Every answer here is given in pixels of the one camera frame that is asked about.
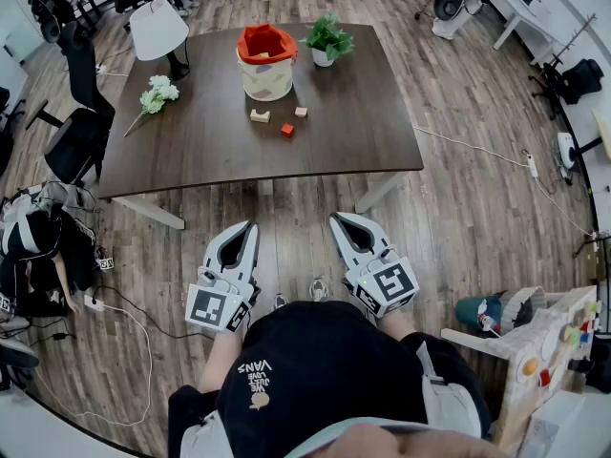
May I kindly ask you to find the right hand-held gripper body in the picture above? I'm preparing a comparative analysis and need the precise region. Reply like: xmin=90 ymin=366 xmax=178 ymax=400
xmin=343 ymin=258 xmax=420 ymax=319

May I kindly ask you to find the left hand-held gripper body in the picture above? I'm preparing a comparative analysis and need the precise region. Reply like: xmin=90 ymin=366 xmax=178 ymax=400
xmin=184 ymin=267 xmax=263 ymax=336

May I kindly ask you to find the person's left forearm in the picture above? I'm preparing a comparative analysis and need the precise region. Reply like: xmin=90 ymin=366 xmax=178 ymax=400
xmin=198 ymin=331 xmax=244 ymax=393

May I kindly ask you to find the person's right forearm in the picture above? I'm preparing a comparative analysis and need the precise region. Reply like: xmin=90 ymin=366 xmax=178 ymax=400
xmin=376 ymin=310 xmax=416 ymax=341

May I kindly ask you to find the white table leg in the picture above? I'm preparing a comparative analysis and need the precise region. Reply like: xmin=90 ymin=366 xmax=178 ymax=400
xmin=354 ymin=172 xmax=407 ymax=215
xmin=112 ymin=193 xmax=186 ymax=231

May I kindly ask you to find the person's right shoe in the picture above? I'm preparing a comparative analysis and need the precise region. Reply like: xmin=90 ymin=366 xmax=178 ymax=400
xmin=308 ymin=277 xmax=330 ymax=303

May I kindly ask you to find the teal waste bin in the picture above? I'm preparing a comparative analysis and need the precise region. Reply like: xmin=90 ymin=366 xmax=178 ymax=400
xmin=454 ymin=295 xmax=502 ymax=336

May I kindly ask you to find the person's black t-shirt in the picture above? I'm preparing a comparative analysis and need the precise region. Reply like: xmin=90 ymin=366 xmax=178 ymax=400
xmin=167 ymin=301 xmax=493 ymax=458

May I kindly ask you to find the wooden toy board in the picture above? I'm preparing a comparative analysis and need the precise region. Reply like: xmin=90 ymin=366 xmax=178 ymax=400
xmin=441 ymin=283 xmax=602 ymax=458

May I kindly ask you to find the person's face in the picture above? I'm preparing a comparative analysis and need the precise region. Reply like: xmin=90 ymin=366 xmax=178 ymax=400
xmin=285 ymin=420 xmax=507 ymax=458

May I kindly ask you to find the white artificial flower bouquet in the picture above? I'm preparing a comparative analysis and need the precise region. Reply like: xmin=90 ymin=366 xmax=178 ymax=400
xmin=122 ymin=74 xmax=180 ymax=138

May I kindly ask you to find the beige fabric basket red lining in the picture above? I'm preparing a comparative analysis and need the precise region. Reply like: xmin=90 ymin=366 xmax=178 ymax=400
xmin=235 ymin=23 xmax=300 ymax=103

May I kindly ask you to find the potted green plant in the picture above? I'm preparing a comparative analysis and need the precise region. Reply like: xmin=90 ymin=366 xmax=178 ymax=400
xmin=298 ymin=10 xmax=356 ymax=69

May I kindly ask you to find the white round device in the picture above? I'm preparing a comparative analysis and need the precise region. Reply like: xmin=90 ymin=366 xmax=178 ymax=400
xmin=556 ymin=131 xmax=581 ymax=171

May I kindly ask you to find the black bag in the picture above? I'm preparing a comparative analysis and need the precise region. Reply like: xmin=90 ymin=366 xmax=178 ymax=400
xmin=584 ymin=334 xmax=611 ymax=393

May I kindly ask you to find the white shade table lamp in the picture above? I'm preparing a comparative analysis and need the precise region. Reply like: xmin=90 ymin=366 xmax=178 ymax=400
xmin=129 ymin=0 xmax=191 ymax=81

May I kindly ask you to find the white desk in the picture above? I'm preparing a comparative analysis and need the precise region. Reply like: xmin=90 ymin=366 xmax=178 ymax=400
xmin=491 ymin=0 xmax=574 ymax=66

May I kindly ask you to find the person's left grey shoulder strap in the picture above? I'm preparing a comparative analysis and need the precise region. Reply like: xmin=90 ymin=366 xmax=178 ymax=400
xmin=179 ymin=407 xmax=230 ymax=458

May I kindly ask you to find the person's grey shoulder strap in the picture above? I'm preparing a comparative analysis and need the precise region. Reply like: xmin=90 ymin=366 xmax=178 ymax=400
xmin=414 ymin=341 xmax=483 ymax=441
xmin=179 ymin=407 xmax=230 ymax=458

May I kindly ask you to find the white floor cable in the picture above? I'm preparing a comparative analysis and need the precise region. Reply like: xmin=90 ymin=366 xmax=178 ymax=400
xmin=412 ymin=126 xmax=597 ymax=238

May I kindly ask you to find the person's right grey shoulder strap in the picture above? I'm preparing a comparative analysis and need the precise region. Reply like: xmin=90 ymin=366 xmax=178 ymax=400
xmin=414 ymin=341 xmax=483 ymax=441

